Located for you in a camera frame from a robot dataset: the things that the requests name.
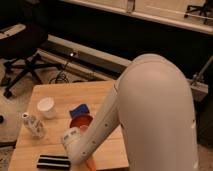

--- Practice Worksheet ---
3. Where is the blue sponge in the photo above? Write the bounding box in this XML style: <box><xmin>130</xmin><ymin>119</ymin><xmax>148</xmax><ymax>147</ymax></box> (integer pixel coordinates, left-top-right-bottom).
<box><xmin>70</xmin><ymin>104</ymin><xmax>90</xmax><ymax>118</ymax></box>

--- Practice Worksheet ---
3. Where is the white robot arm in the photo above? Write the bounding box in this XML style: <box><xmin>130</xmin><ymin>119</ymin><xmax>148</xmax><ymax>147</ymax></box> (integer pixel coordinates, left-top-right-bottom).
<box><xmin>61</xmin><ymin>54</ymin><xmax>199</xmax><ymax>171</ymax></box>

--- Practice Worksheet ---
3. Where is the clear plastic bottle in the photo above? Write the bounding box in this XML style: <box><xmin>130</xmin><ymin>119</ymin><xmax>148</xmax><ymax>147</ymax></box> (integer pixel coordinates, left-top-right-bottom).
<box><xmin>21</xmin><ymin>112</ymin><xmax>45</xmax><ymax>138</ymax></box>

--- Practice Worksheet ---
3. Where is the orange bowl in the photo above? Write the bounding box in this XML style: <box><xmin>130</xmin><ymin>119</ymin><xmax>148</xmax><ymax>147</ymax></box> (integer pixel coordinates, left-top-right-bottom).
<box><xmin>70</xmin><ymin>115</ymin><xmax>93</xmax><ymax>128</ymax></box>

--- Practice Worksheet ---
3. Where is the black office chair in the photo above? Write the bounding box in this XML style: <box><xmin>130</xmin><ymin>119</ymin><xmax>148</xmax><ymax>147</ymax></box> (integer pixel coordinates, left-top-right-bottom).
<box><xmin>0</xmin><ymin>0</ymin><xmax>62</xmax><ymax>98</ymax></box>

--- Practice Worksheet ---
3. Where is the distant chair base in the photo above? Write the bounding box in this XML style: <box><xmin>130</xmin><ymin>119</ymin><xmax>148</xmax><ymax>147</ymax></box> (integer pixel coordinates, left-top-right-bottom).
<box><xmin>184</xmin><ymin>0</ymin><xmax>213</xmax><ymax>24</ymax></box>

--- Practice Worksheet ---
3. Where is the black white striped cloth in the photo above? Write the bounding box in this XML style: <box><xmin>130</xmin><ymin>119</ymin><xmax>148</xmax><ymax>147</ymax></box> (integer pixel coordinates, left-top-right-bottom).
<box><xmin>37</xmin><ymin>155</ymin><xmax>71</xmax><ymax>170</ymax></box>

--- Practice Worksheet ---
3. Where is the white ceramic cup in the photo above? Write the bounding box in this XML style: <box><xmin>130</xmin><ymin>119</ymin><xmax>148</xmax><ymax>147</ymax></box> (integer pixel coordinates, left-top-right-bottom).
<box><xmin>37</xmin><ymin>97</ymin><xmax>56</xmax><ymax>119</ymax></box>

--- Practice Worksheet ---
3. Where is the black cable on floor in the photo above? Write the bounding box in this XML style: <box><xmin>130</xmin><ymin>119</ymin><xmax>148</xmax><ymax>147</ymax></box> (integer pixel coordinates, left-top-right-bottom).
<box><xmin>48</xmin><ymin>50</ymin><xmax>77</xmax><ymax>85</ymax></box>

